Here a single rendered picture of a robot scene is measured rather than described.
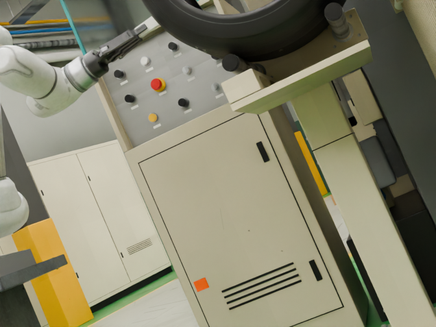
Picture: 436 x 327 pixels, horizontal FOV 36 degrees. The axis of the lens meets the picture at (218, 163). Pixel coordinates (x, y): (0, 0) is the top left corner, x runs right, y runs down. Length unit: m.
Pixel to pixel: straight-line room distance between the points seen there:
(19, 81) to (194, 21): 0.48
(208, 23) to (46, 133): 10.34
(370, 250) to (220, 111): 0.73
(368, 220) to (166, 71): 0.93
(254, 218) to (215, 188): 0.17
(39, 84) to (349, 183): 0.93
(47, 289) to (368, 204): 5.81
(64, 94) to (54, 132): 10.17
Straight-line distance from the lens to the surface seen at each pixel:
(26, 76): 1.82
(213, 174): 2.37
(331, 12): 1.68
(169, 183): 2.42
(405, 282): 2.07
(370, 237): 2.05
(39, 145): 11.80
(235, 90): 1.70
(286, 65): 2.03
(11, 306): 2.33
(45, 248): 7.52
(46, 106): 1.95
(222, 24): 1.70
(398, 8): 2.14
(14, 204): 2.48
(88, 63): 1.91
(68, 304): 7.51
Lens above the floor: 0.59
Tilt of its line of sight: 3 degrees up
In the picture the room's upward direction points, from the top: 24 degrees counter-clockwise
